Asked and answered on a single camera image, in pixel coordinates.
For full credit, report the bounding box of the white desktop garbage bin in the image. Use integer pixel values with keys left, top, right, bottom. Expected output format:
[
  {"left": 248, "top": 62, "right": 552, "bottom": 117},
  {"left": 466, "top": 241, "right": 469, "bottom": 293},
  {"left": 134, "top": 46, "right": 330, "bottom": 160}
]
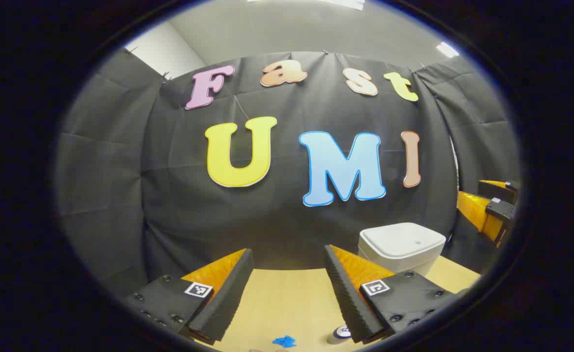
[{"left": 358, "top": 222, "right": 447, "bottom": 277}]

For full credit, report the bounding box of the wooden desktop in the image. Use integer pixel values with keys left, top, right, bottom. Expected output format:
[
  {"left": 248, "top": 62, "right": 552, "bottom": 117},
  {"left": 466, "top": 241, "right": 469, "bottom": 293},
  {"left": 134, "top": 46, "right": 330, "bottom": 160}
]
[{"left": 209, "top": 254, "right": 483, "bottom": 352}]

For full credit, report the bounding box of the blue pop can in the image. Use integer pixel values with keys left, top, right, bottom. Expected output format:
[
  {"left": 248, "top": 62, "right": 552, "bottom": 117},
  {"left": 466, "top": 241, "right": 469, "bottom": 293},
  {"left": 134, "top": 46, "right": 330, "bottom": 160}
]
[{"left": 327, "top": 325, "right": 353, "bottom": 345}]

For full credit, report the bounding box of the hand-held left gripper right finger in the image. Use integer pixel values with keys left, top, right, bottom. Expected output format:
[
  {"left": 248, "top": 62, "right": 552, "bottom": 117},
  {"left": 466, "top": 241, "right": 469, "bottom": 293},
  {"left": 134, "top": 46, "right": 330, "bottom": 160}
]
[{"left": 324, "top": 244, "right": 460, "bottom": 346}]

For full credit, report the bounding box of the black backdrop cloth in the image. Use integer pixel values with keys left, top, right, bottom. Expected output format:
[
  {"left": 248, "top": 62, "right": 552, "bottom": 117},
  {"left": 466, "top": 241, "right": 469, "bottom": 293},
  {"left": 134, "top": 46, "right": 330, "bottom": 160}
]
[{"left": 55, "top": 49, "right": 521, "bottom": 299}]

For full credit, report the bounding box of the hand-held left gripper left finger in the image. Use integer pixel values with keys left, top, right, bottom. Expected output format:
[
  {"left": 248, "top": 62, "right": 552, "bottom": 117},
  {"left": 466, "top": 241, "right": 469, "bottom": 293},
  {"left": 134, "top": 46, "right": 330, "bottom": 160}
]
[{"left": 120, "top": 248, "right": 255, "bottom": 346}]

